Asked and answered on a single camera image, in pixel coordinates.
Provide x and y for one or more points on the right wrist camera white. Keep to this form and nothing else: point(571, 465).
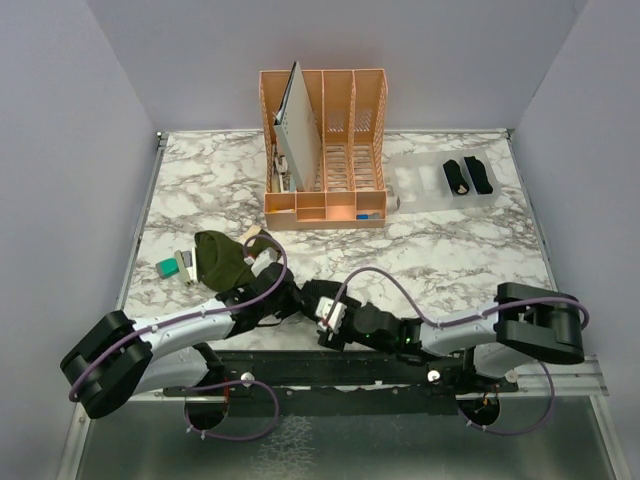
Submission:
point(330, 314)

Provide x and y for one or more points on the black rolled sock left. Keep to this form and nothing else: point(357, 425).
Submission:
point(455, 180)

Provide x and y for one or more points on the teal green eraser block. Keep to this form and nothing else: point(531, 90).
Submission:
point(167, 268)

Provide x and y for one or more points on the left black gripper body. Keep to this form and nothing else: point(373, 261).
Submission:
point(289, 303)

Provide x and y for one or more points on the black rolled sock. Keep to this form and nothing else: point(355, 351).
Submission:
point(478, 174)
point(455, 180)

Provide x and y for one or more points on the black rolled sock right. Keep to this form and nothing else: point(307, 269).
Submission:
point(478, 174)

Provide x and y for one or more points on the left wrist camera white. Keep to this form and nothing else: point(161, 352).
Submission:
point(263, 260)

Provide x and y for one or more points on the peach plastic file organizer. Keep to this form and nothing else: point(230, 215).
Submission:
point(349, 106)

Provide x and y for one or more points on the clear plastic compartment tray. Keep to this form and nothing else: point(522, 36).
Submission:
point(441, 181)

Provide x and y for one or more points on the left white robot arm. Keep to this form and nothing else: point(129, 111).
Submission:
point(112, 362)

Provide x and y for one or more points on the olive green underwear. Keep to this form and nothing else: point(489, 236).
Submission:
point(220, 261)

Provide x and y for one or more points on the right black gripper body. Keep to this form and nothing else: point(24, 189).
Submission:
point(349, 333)

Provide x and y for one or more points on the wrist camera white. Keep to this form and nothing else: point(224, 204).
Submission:
point(330, 314)
point(263, 260)

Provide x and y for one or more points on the white grey binder folder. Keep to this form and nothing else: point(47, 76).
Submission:
point(296, 131)

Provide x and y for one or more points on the black patterned boxer underwear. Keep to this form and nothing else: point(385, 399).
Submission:
point(317, 299)

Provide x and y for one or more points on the stationery items in organizer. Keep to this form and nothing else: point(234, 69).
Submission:
point(281, 177)

